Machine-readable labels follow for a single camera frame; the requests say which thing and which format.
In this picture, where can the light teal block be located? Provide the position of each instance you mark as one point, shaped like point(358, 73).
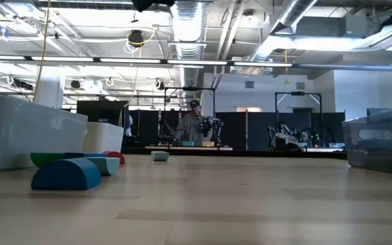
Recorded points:
point(109, 166)
point(160, 156)

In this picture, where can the small red half-round block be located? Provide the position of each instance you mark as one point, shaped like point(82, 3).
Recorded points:
point(117, 156)

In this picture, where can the background black robot arm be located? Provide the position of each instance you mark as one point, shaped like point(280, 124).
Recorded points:
point(211, 126)

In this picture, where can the person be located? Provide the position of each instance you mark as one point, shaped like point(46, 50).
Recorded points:
point(191, 129)

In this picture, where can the background wooden table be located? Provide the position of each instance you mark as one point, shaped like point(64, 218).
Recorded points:
point(189, 148)

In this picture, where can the black partition screen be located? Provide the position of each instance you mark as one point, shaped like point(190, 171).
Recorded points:
point(250, 129)

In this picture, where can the ceiling light strip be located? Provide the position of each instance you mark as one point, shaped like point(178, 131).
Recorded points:
point(131, 60)

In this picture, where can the background robot arms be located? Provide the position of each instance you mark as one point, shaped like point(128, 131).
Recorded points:
point(284, 139)

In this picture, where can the white plastic bin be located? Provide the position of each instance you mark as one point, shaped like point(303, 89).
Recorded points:
point(104, 137)

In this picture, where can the black monitor panel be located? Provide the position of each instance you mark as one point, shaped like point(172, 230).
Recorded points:
point(102, 112)

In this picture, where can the blue half-round block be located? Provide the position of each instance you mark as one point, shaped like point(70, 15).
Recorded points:
point(66, 175)

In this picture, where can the white pillar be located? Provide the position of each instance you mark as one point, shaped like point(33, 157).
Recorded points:
point(48, 88)

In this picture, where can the small green cube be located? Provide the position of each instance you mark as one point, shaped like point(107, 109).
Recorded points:
point(44, 158)

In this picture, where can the left clear plastic bin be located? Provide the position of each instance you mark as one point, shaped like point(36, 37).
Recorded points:
point(29, 132)

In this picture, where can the clear plastic bin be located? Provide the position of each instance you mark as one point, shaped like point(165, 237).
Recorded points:
point(29, 132)
point(379, 153)

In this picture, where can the black rig frame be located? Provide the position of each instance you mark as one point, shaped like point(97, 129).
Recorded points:
point(189, 88)
point(298, 93)

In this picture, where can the black aluminium table frame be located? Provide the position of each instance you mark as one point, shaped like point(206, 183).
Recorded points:
point(267, 154)

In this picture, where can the silver ceiling duct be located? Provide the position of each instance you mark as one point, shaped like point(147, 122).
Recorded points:
point(294, 10)
point(187, 30)

